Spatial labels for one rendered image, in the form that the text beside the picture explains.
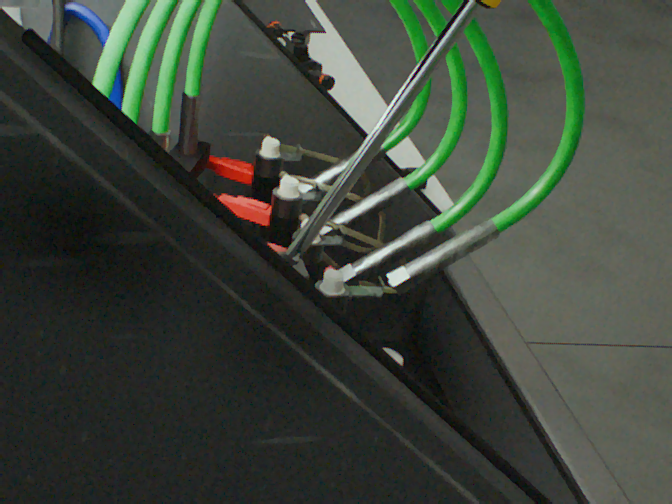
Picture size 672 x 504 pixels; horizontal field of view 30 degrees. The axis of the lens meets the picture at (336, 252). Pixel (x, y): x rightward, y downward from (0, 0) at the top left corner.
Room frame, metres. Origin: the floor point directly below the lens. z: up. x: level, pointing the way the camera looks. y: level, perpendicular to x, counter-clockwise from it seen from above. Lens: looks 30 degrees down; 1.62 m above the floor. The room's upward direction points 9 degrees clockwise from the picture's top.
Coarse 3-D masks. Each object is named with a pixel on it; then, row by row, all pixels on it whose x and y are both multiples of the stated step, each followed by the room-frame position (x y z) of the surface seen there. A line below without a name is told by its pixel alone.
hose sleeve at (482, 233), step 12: (468, 228) 0.89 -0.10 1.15; (480, 228) 0.89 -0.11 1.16; (492, 228) 0.89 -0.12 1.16; (456, 240) 0.88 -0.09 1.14; (468, 240) 0.88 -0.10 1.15; (480, 240) 0.88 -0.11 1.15; (492, 240) 0.89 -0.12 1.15; (432, 252) 0.88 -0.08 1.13; (444, 252) 0.88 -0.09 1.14; (456, 252) 0.88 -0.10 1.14; (468, 252) 0.88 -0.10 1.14; (408, 264) 0.88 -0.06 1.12; (420, 264) 0.87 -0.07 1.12; (432, 264) 0.87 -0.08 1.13; (444, 264) 0.88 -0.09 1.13; (420, 276) 0.87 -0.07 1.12
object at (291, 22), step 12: (252, 0) 1.85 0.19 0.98; (264, 0) 1.86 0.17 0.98; (276, 0) 1.87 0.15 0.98; (288, 0) 1.88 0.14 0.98; (300, 0) 1.88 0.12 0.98; (264, 12) 1.80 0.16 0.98; (276, 12) 1.81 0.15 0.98; (288, 12) 1.82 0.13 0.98; (300, 12) 1.83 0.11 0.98; (312, 12) 1.84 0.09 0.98; (288, 24) 1.77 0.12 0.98; (300, 24) 1.78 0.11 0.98; (312, 24) 1.79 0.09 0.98
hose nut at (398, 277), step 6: (396, 270) 0.87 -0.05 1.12; (402, 270) 0.87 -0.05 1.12; (390, 276) 0.87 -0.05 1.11; (396, 276) 0.87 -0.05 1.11; (402, 276) 0.87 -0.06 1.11; (408, 276) 0.87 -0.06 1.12; (390, 282) 0.87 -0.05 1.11; (396, 282) 0.86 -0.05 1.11; (402, 282) 0.86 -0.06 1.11; (408, 282) 0.87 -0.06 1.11; (396, 288) 0.86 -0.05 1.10; (402, 288) 0.86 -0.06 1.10; (408, 288) 0.87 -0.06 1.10
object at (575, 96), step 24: (144, 0) 0.80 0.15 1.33; (528, 0) 0.89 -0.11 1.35; (120, 24) 0.79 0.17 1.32; (552, 24) 0.89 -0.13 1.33; (120, 48) 0.79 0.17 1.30; (96, 72) 0.79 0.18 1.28; (576, 72) 0.90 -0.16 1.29; (576, 96) 0.90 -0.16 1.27; (576, 120) 0.91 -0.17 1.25; (576, 144) 0.91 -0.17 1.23; (552, 168) 0.91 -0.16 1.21; (528, 192) 0.91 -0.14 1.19; (504, 216) 0.90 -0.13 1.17
